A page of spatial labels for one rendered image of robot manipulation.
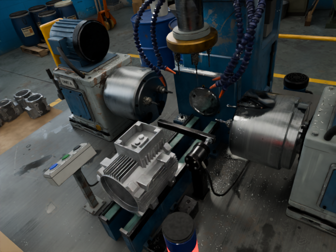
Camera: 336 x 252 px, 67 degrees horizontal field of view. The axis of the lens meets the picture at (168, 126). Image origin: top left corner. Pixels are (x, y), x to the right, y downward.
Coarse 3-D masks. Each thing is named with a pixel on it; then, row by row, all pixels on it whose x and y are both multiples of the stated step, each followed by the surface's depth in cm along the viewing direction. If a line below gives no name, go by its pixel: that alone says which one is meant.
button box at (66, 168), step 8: (80, 144) 93; (88, 144) 90; (72, 152) 89; (80, 152) 88; (88, 152) 90; (64, 160) 85; (72, 160) 85; (80, 160) 87; (56, 168) 82; (64, 168) 83; (72, 168) 85; (48, 176) 81; (56, 176) 81; (64, 176) 83; (56, 184) 81
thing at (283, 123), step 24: (264, 96) 82; (288, 96) 81; (216, 120) 93; (240, 120) 81; (264, 120) 77; (288, 120) 74; (240, 144) 83; (264, 144) 78; (288, 144) 75; (288, 168) 81
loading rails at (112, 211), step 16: (208, 128) 112; (176, 144) 107; (192, 144) 105; (176, 176) 92; (176, 192) 96; (112, 208) 86; (160, 208) 88; (112, 224) 85; (128, 224) 81; (144, 224) 82; (128, 240) 79; (144, 240) 85
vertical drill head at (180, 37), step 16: (176, 0) 80; (192, 0) 78; (176, 16) 84; (192, 16) 81; (176, 32) 85; (192, 32) 83; (208, 32) 85; (176, 48) 85; (192, 48) 83; (208, 48) 85; (208, 64) 98
